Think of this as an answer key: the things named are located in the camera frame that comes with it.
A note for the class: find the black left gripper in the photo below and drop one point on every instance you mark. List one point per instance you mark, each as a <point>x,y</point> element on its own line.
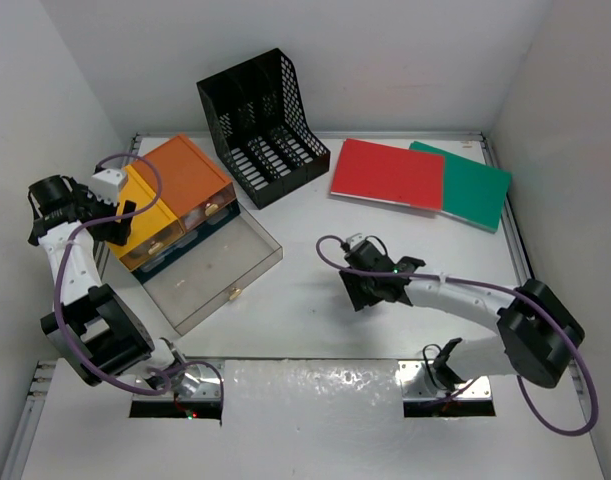
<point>114,232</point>

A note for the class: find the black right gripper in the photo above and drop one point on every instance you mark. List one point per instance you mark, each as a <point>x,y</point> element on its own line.
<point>359,298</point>

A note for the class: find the large clear bottom drawer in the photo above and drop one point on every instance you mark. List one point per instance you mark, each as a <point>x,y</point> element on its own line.
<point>211,267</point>

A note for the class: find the red notebook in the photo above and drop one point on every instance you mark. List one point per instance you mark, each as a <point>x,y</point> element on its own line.
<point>386,174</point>

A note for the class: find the green notebook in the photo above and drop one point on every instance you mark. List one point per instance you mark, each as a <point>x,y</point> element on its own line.
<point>472,192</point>

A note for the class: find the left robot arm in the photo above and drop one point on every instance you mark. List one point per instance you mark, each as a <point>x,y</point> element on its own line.
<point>91,326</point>

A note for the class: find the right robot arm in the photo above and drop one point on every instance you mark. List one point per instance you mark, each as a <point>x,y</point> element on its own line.
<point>529,325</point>

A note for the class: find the orange yellow drawer organizer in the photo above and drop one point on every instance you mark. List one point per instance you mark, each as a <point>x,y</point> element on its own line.
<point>194,192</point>

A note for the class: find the black mesh file rack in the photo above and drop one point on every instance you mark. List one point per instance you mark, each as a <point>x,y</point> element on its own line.
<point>257,122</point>

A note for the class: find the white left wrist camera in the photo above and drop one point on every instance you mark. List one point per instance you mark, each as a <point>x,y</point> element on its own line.
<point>107,184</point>

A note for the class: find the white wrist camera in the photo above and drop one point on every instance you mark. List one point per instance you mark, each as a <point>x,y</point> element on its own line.
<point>107,184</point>
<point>354,239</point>

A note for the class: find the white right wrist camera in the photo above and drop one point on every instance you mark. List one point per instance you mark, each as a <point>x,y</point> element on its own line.
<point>354,239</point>

